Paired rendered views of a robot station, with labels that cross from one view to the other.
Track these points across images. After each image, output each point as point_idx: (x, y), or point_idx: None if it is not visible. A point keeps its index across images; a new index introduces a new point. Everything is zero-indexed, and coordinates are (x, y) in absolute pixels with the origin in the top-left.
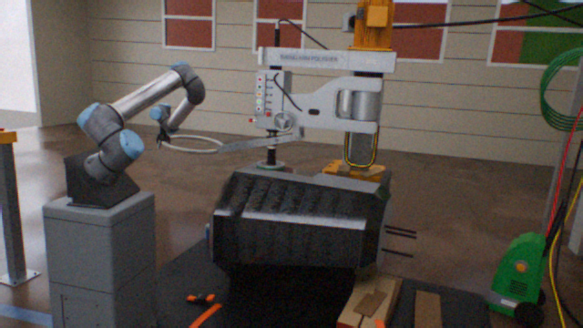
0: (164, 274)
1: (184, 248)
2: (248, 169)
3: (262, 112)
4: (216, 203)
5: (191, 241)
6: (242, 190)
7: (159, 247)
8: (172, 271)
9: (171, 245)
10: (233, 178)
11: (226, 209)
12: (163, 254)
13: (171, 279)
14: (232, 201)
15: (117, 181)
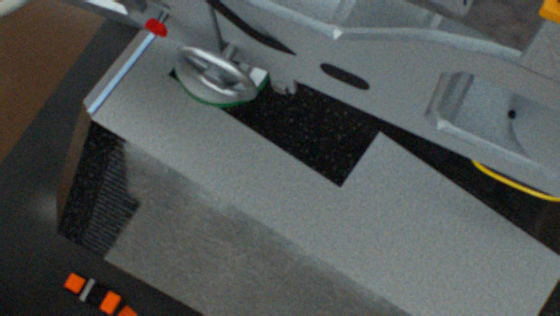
0: (20, 177)
1: (69, 50)
2: (141, 93)
3: (135, 8)
4: (64, 185)
5: (87, 18)
6: (122, 197)
7: (11, 42)
8: (38, 163)
9: (39, 34)
10: (93, 143)
11: (86, 232)
12: (20, 79)
13: (36, 198)
14: (99, 218)
15: None
